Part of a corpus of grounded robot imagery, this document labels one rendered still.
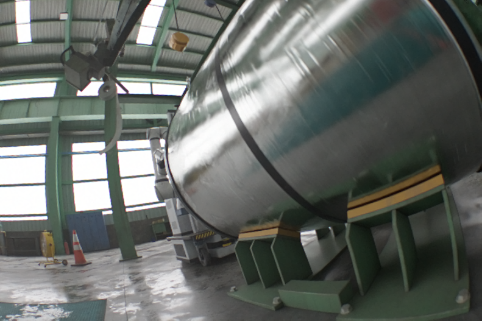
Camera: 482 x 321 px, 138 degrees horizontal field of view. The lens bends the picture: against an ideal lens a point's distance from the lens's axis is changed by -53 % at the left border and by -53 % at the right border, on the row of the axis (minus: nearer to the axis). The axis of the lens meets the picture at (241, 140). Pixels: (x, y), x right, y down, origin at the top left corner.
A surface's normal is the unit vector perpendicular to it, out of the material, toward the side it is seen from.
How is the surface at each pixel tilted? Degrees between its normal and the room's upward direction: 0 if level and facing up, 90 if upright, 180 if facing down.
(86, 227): 90
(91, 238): 90
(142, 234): 90
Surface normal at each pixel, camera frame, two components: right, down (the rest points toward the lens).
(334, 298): -0.79, 0.04
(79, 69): 0.53, -0.44
